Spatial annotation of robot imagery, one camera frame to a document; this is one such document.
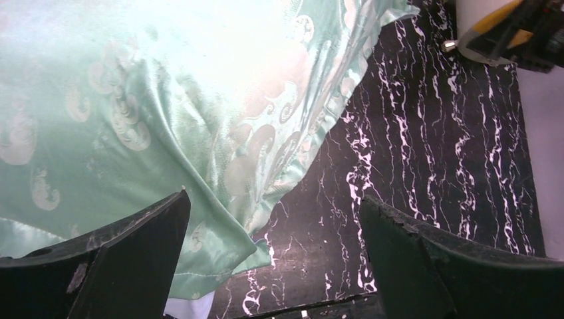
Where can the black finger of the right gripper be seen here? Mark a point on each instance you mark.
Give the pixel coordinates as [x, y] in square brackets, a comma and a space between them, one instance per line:
[545, 52]

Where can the green patterned satin pillowcase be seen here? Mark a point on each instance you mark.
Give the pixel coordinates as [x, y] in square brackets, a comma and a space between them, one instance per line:
[110, 106]

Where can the light blue pillowcase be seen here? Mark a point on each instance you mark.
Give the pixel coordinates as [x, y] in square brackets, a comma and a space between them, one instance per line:
[189, 309]

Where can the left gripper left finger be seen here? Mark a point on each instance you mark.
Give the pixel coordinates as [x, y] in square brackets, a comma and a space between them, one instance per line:
[121, 270]

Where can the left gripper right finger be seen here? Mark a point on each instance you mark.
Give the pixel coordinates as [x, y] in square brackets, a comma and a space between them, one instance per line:
[422, 271]

